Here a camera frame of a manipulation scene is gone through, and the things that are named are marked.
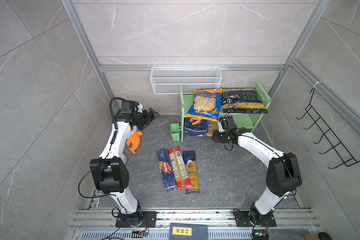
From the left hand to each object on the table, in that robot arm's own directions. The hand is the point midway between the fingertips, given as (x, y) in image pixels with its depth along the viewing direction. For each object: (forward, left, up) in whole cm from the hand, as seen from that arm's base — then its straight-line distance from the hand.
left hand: (154, 114), depth 85 cm
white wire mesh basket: (+29, -7, +4) cm, 30 cm away
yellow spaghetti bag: (-1, -35, -10) cm, 37 cm away
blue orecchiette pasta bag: (0, -30, +7) cm, 31 cm away
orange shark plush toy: (-3, +16, -21) cm, 26 cm away
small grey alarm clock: (-15, +21, -24) cm, 35 cm away
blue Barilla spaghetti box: (-24, -6, -23) cm, 33 cm away
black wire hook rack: (-23, -83, +7) cm, 87 cm away
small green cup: (+5, -11, -20) cm, 24 cm away
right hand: (-6, -36, -13) cm, 39 cm away
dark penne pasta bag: (+3, -50, +7) cm, 51 cm away
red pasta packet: (-29, -15, -22) cm, 40 cm away
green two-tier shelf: (+8, -19, +1) cm, 20 cm away
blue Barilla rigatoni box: (-3, -24, -8) cm, 26 cm away
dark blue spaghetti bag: (-16, -21, -23) cm, 35 cm away
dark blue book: (-54, -17, -23) cm, 62 cm away
